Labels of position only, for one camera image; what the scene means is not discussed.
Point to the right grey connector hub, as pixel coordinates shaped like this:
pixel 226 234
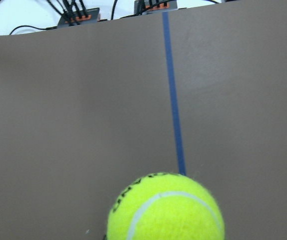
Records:
pixel 149 6

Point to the left grey connector hub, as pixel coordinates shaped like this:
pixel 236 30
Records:
pixel 75 19

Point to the yellow tennis ball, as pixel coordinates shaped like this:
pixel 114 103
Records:
pixel 165 206

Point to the grey connector hub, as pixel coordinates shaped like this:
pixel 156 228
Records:
pixel 75 19
pixel 149 6

